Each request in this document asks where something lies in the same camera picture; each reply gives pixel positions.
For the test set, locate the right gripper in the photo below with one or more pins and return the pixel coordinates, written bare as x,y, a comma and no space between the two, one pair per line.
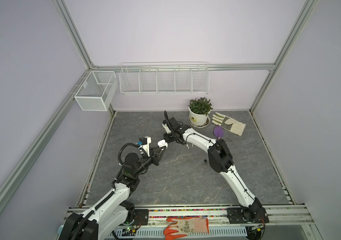
166,138

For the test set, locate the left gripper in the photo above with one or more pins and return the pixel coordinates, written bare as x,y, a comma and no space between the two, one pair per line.
158,158

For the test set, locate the white earbud charging case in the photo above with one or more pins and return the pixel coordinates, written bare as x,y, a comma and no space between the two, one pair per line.
162,143

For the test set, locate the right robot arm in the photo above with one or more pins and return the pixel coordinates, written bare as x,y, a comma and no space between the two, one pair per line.
221,161

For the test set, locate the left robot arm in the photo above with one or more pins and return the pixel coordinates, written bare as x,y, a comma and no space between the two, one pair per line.
113,209

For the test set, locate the potted green plant white pot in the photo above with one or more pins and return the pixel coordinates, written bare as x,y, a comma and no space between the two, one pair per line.
199,110

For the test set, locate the beige gardening glove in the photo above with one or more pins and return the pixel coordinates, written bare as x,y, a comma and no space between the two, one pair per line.
229,124

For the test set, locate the red white work glove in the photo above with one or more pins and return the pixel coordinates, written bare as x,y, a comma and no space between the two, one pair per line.
182,227

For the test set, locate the white mesh box basket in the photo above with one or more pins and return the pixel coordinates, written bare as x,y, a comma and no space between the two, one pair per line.
97,91

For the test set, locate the teal plastic scoop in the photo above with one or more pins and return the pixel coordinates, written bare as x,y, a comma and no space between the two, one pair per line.
60,229

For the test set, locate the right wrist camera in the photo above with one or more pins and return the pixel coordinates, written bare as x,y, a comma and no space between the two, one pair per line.
167,129

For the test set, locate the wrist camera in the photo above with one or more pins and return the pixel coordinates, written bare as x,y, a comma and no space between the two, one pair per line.
144,143
167,129

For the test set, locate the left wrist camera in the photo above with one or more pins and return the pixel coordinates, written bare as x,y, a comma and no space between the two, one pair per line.
144,143

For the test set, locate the white wire shelf basket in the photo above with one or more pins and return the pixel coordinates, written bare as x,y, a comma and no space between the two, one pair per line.
164,78

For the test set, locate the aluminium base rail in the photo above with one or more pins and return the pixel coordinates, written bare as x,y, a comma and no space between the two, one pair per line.
225,215

